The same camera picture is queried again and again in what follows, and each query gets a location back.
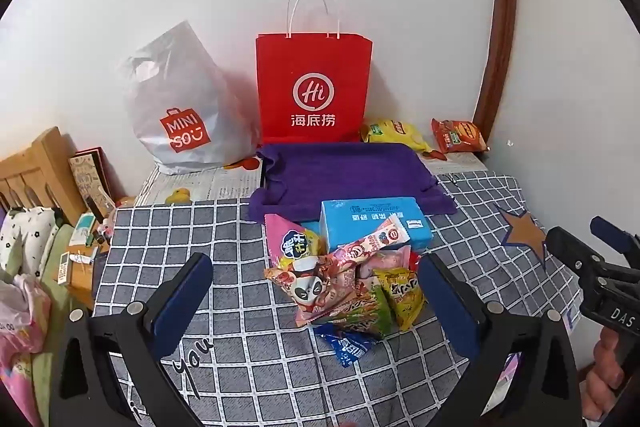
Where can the blue snack packet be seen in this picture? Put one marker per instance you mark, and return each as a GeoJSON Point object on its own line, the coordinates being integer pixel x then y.
{"type": "Point", "coordinates": [350, 347]}

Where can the pink plastic bag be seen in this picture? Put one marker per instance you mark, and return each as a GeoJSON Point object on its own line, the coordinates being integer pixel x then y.
{"type": "Point", "coordinates": [20, 332]}

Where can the wooden side table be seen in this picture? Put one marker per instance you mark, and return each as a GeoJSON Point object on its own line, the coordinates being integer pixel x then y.
{"type": "Point", "coordinates": [80, 277]}

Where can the grey checked tablecloth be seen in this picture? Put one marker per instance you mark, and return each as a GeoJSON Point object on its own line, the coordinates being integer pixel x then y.
{"type": "Point", "coordinates": [200, 227]}

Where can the green snack packet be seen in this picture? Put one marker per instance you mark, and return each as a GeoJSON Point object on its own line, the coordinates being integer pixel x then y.
{"type": "Point", "coordinates": [365, 312]}

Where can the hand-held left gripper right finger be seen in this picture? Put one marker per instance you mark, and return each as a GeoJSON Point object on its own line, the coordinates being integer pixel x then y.
{"type": "Point", "coordinates": [445, 302]}

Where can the white floral cloth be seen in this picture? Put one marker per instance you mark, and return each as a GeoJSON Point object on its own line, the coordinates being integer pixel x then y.
{"type": "Point", "coordinates": [25, 232]}

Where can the brown wooden door frame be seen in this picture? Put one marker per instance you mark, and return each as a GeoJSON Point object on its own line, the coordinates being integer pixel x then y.
{"type": "Point", "coordinates": [502, 7]}

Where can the wooden headboard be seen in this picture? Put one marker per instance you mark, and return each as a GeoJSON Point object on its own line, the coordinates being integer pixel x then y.
{"type": "Point", "coordinates": [35, 167]}

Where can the pale pink snack packet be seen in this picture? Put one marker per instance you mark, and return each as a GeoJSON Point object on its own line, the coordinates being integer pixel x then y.
{"type": "Point", "coordinates": [385, 262]}

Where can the blue tissue pack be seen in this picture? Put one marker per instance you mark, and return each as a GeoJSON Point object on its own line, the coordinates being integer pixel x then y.
{"type": "Point", "coordinates": [350, 217]}

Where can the panda print snack packet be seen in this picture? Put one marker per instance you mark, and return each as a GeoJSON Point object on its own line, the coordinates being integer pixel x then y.
{"type": "Point", "coordinates": [310, 292]}

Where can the white remote control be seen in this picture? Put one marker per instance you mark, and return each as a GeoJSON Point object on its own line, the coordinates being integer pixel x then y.
{"type": "Point", "coordinates": [61, 268]}

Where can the white plastic bag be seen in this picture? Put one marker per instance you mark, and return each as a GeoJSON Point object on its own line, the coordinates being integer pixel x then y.
{"type": "Point", "coordinates": [190, 97]}

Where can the teal and white box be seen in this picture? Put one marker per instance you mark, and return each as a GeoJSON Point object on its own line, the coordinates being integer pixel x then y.
{"type": "Point", "coordinates": [82, 231]}

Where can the patterned book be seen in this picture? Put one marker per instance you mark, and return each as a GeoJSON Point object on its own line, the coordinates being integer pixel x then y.
{"type": "Point", "coordinates": [87, 177]}

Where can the purple cloth-lined tray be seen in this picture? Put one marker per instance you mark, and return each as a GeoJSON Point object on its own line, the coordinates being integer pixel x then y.
{"type": "Point", "coordinates": [340, 172]}

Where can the yellow triangular snack packet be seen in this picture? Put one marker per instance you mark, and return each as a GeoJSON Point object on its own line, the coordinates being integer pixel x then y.
{"type": "Point", "coordinates": [402, 302]}

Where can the green cloth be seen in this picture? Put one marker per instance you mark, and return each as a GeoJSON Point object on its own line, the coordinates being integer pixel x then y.
{"type": "Point", "coordinates": [50, 267]}

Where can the orange chips bag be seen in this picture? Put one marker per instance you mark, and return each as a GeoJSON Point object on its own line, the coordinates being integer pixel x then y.
{"type": "Point", "coordinates": [457, 134]}

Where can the yellow chips bag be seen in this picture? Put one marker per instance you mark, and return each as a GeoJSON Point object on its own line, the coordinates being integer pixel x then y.
{"type": "Point", "coordinates": [395, 132]}

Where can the red paper bag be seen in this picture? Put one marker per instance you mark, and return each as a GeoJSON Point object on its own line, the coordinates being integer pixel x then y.
{"type": "Point", "coordinates": [310, 57]}

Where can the newspaper sheet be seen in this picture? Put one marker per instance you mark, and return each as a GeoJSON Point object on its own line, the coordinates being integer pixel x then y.
{"type": "Point", "coordinates": [455, 162]}
{"type": "Point", "coordinates": [210, 187]}

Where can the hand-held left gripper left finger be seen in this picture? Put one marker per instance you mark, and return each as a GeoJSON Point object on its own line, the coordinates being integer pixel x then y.
{"type": "Point", "coordinates": [185, 302]}

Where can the long pink snack bar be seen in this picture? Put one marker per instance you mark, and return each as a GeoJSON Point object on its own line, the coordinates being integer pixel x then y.
{"type": "Point", "coordinates": [380, 237]}

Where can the person's right hand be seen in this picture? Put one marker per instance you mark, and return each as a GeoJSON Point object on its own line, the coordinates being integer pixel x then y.
{"type": "Point", "coordinates": [602, 357]}

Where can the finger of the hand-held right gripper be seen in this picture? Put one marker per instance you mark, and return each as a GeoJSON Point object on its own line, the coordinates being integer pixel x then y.
{"type": "Point", "coordinates": [570, 252]}
{"type": "Point", "coordinates": [607, 229]}

